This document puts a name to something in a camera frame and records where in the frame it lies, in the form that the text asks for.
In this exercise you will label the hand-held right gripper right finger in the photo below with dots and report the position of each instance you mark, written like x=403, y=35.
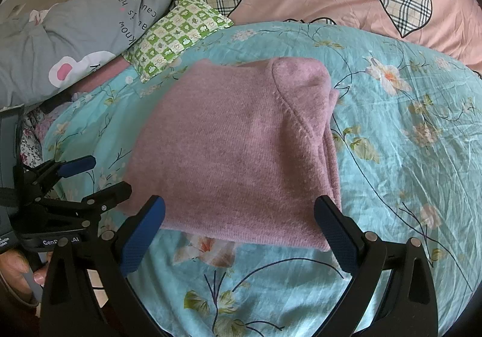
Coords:
x=339, y=239

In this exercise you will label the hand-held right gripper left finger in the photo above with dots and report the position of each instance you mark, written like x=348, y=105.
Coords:
x=145, y=235

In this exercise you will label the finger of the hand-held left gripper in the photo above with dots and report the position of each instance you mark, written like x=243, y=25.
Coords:
x=77, y=166
x=109, y=194

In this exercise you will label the pink knitted sweater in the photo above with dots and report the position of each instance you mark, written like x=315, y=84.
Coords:
x=233, y=156

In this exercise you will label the person's left hand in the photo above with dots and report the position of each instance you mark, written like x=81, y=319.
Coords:
x=19, y=273

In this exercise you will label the purple floral cloth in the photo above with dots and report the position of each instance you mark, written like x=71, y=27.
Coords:
x=37, y=129

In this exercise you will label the teal floral bedsheet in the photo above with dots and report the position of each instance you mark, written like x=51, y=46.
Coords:
x=406, y=178

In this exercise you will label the mauve cloth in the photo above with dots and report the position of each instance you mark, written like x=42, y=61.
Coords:
x=101, y=77

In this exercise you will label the grey pillow with lettering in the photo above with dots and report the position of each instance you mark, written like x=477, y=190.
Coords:
x=75, y=24

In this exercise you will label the green checkered pillow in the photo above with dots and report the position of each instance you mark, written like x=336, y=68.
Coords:
x=173, y=35

